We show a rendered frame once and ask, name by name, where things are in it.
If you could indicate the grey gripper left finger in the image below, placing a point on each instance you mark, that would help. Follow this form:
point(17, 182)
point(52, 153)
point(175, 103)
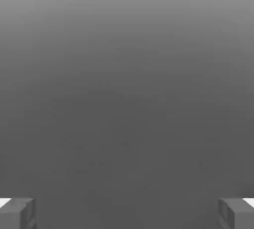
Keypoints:
point(13, 215)

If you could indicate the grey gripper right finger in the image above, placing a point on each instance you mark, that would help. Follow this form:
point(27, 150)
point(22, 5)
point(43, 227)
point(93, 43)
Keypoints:
point(239, 216)

